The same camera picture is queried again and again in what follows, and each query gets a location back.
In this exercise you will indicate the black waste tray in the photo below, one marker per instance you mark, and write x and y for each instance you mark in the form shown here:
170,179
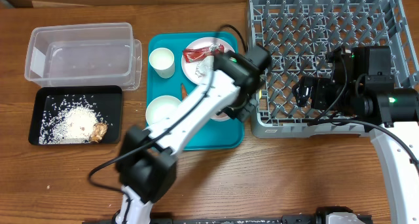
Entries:
111,98

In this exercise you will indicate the brown food lump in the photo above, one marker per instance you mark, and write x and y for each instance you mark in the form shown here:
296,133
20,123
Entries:
99,130

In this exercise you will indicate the grey dishwasher rack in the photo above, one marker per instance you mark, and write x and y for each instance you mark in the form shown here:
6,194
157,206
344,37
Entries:
298,34

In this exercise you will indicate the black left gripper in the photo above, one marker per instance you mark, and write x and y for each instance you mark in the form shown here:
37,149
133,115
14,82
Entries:
242,112

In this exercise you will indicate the large white plate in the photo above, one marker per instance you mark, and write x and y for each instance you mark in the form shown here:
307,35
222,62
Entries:
189,69

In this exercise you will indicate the clear plastic bin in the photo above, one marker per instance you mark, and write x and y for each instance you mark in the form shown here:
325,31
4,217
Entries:
84,55

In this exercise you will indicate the teal plastic tray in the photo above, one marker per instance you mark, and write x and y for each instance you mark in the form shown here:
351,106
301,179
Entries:
213,135

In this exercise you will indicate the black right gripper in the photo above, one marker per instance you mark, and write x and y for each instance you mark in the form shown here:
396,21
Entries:
319,88

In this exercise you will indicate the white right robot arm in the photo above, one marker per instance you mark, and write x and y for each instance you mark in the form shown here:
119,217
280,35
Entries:
362,91

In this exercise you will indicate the white bowl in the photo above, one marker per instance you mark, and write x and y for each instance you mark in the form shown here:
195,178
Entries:
160,108

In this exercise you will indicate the pile of rice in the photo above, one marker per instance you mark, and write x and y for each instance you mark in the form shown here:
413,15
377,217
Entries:
71,119

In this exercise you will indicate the white napkin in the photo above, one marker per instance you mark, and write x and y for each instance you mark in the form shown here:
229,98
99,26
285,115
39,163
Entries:
204,66

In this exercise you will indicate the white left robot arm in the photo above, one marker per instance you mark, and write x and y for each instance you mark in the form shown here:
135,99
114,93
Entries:
148,157

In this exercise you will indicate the red snack wrapper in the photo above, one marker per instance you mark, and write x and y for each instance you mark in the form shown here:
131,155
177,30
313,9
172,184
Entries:
194,55

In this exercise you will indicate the white paper cup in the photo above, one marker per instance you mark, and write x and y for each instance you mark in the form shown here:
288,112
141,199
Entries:
163,62

